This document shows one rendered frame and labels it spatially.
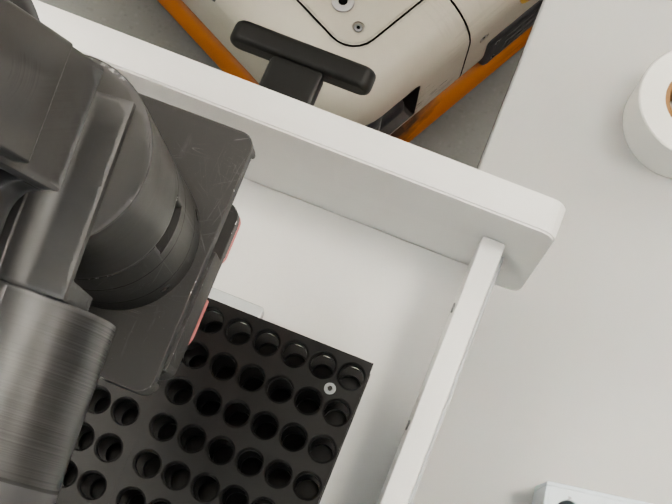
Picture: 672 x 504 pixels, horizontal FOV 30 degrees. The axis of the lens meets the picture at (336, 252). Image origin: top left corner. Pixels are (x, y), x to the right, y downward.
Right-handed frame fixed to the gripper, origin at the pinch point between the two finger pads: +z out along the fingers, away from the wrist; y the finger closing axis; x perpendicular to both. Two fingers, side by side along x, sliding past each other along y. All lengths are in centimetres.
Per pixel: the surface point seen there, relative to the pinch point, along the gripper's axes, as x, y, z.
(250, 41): 1.6, 13.1, 4.5
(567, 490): -21.4, -0.7, 15.6
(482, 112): -7, 47, 98
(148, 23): 36, 43, 97
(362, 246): -6.6, 7.1, 11.9
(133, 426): -0.5, -6.1, 4.5
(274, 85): -0.4, 11.4, 4.5
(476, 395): -15.3, 2.8, 19.4
